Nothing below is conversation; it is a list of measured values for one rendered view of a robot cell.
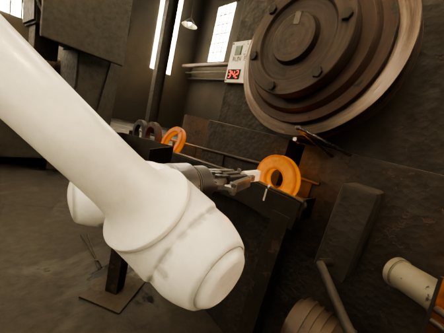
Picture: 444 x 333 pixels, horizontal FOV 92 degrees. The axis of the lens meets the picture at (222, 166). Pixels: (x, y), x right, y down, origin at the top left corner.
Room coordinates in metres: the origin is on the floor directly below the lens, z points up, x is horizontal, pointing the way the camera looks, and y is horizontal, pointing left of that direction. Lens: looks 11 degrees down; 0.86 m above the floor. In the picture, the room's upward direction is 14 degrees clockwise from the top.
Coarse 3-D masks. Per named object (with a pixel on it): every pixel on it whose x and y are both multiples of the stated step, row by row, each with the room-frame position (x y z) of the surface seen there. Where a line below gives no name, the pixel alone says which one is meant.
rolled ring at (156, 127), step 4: (148, 124) 1.33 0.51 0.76; (152, 124) 1.30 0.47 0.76; (156, 124) 1.28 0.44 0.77; (148, 128) 1.33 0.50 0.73; (152, 128) 1.35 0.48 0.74; (156, 128) 1.26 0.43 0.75; (160, 128) 1.28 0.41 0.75; (144, 132) 1.36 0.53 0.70; (148, 132) 1.35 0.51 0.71; (156, 132) 1.26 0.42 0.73; (160, 132) 1.26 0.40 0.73; (144, 136) 1.35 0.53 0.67; (148, 136) 1.36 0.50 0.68; (156, 136) 1.25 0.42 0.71; (160, 136) 1.26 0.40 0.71; (156, 140) 1.24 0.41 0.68; (160, 140) 1.26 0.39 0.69
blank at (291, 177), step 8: (264, 160) 0.71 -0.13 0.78; (272, 160) 0.69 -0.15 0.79; (280, 160) 0.67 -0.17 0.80; (288, 160) 0.65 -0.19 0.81; (264, 168) 0.71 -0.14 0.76; (272, 168) 0.69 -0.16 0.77; (280, 168) 0.66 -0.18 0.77; (288, 168) 0.64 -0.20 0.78; (296, 168) 0.64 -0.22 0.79; (264, 176) 0.70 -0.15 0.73; (288, 176) 0.64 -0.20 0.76; (296, 176) 0.62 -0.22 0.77; (288, 184) 0.63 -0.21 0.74; (296, 184) 0.62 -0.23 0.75; (288, 192) 0.63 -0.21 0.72; (296, 192) 0.63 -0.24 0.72
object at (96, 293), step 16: (128, 144) 0.98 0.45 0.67; (144, 144) 0.97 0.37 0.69; (160, 144) 0.96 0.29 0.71; (160, 160) 0.84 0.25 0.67; (112, 256) 0.84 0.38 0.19; (112, 272) 0.83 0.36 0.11; (96, 288) 0.84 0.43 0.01; (112, 288) 0.83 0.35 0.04; (128, 288) 0.88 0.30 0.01; (96, 304) 0.77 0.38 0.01; (112, 304) 0.78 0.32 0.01
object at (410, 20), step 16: (400, 0) 0.54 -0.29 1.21; (416, 0) 0.52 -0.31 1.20; (400, 16) 0.53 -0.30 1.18; (416, 16) 0.51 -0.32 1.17; (400, 32) 0.52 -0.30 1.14; (416, 32) 0.50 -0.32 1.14; (400, 48) 0.51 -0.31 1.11; (400, 64) 0.51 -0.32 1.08; (384, 80) 0.52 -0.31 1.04; (368, 96) 0.53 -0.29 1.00; (384, 96) 0.56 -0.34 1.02; (256, 112) 0.75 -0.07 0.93; (336, 112) 0.57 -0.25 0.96; (352, 112) 0.55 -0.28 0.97; (368, 112) 0.58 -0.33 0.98; (272, 128) 0.69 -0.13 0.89; (288, 128) 0.66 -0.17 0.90; (304, 128) 0.62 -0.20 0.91; (320, 128) 0.59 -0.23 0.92; (336, 128) 0.61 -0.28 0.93
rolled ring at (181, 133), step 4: (172, 128) 1.23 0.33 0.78; (176, 128) 1.21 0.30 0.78; (180, 128) 1.19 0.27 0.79; (168, 132) 1.24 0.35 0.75; (172, 132) 1.23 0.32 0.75; (176, 132) 1.21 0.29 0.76; (180, 132) 1.16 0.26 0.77; (184, 132) 1.18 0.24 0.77; (164, 136) 1.25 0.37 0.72; (168, 136) 1.24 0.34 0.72; (172, 136) 1.25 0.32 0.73; (180, 136) 1.15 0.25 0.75; (184, 136) 1.16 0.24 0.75; (164, 140) 1.23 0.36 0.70; (168, 140) 1.25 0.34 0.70; (180, 140) 1.13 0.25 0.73; (184, 140) 1.15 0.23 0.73; (176, 144) 1.13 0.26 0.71; (180, 144) 1.13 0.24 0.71; (176, 148) 1.12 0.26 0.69; (180, 148) 1.13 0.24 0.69; (176, 152) 1.13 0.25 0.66
